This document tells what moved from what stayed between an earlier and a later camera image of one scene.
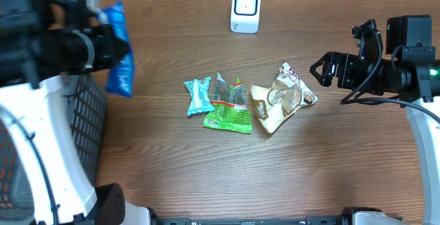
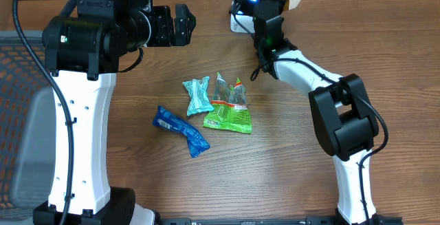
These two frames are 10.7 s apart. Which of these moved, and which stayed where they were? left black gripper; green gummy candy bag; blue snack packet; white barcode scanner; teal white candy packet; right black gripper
Moved: right black gripper; left black gripper; blue snack packet
Stayed: white barcode scanner; green gummy candy bag; teal white candy packet
